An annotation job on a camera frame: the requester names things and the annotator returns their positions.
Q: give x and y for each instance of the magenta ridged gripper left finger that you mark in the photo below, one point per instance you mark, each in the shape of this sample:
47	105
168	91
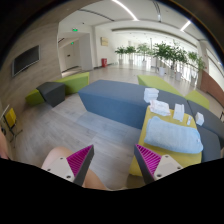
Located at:
74	167

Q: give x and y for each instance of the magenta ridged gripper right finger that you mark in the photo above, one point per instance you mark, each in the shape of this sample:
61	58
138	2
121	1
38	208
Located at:
154	166

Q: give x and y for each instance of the light blue towel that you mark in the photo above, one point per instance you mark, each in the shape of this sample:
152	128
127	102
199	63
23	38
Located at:
172	137

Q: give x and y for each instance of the person's knee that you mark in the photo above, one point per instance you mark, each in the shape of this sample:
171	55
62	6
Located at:
91	180

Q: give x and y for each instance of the yellow ottoman table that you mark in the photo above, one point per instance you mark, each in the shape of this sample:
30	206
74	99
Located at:
183	159

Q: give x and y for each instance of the crumpled white cloth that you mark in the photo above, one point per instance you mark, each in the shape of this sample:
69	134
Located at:
159	107

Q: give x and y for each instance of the small white bottle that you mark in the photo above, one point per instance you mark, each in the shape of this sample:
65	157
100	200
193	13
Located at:
189	120

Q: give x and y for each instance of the white folded cloth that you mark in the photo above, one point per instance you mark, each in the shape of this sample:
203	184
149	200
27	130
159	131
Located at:
179	111

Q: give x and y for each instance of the small white box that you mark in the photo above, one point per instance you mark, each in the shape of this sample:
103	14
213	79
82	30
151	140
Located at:
199	118

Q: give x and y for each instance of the grey sofa block right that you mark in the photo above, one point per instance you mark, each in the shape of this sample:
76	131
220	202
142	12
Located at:
211	132

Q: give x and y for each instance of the large blue sofa block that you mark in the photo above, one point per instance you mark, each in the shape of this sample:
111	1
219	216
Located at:
119	101

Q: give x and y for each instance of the stack of white towels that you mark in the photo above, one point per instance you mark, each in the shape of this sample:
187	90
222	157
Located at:
150	94

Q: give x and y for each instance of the dark grey ottoman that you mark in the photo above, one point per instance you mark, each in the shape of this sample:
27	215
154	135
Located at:
52	92

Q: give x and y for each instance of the yellow chair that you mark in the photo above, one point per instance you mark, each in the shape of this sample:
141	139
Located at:
11	120

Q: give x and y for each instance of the green bench left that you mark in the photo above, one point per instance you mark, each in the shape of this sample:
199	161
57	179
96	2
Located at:
72	84

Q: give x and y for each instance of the red trash bin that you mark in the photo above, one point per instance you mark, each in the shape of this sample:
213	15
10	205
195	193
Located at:
104	62

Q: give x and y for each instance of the potted green plant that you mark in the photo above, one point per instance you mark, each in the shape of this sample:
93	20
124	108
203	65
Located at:
162	52

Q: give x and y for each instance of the wall mounted black television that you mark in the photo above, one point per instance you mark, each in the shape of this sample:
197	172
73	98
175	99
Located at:
26	59

